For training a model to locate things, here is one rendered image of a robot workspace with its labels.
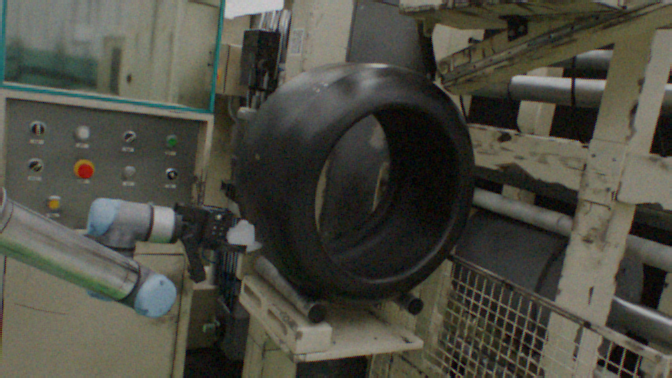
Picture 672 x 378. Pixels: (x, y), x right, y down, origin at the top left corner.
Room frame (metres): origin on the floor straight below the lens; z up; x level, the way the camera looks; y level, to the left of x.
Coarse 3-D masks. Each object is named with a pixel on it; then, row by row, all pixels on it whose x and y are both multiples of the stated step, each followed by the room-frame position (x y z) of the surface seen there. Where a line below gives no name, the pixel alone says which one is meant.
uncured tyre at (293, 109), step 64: (384, 64) 1.27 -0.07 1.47; (256, 128) 1.26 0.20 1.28; (320, 128) 1.13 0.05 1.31; (384, 128) 1.56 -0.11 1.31; (448, 128) 1.29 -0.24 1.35; (256, 192) 1.17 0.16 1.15; (384, 192) 1.59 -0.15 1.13; (448, 192) 1.47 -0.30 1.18; (320, 256) 1.15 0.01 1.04; (384, 256) 1.50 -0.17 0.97
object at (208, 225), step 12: (180, 204) 1.10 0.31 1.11; (180, 216) 1.09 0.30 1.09; (192, 216) 1.11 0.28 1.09; (204, 216) 1.12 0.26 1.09; (216, 216) 1.13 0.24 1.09; (228, 216) 1.13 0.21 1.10; (180, 228) 1.08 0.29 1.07; (192, 228) 1.11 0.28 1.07; (204, 228) 1.11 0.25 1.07; (216, 228) 1.13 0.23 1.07; (228, 228) 1.14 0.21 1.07; (204, 240) 1.11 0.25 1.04; (216, 240) 1.12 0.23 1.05
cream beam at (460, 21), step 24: (408, 0) 1.60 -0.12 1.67; (432, 0) 1.51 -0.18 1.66; (456, 0) 1.42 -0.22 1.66; (480, 0) 1.35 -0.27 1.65; (504, 0) 1.29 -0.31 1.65; (528, 0) 1.23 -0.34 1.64; (552, 0) 1.18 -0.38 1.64; (576, 0) 1.15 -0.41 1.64; (600, 0) 1.15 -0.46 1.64; (624, 0) 1.18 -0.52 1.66; (456, 24) 1.67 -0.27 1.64; (480, 24) 1.60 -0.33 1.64; (504, 24) 1.54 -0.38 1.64
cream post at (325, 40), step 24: (312, 0) 1.52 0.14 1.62; (336, 0) 1.55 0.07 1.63; (312, 24) 1.52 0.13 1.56; (336, 24) 1.56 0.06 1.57; (288, 48) 1.61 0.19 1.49; (312, 48) 1.53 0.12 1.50; (336, 48) 1.56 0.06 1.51; (288, 72) 1.59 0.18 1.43; (264, 336) 1.52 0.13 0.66; (264, 360) 1.52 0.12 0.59; (288, 360) 1.56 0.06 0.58
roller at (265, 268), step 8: (256, 264) 1.44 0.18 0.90; (264, 264) 1.41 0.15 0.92; (272, 264) 1.40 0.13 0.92; (264, 272) 1.39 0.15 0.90; (272, 272) 1.36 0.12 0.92; (280, 272) 1.35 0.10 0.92; (272, 280) 1.34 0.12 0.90; (280, 280) 1.31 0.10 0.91; (288, 280) 1.30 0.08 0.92; (280, 288) 1.29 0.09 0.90; (288, 288) 1.27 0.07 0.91; (296, 288) 1.25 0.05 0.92; (288, 296) 1.25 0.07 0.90; (296, 296) 1.23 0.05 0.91; (304, 296) 1.21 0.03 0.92; (312, 296) 1.22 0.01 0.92; (296, 304) 1.22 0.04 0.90; (304, 304) 1.19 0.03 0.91; (312, 304) 1.17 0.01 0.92; (320, 304) 1.18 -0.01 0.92; (304, 312) 1.18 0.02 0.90; (312, 312) 1.16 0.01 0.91; (320, 312) 1.17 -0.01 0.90; (312, 320) 1.16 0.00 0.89; (320, 320) 1.17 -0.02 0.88
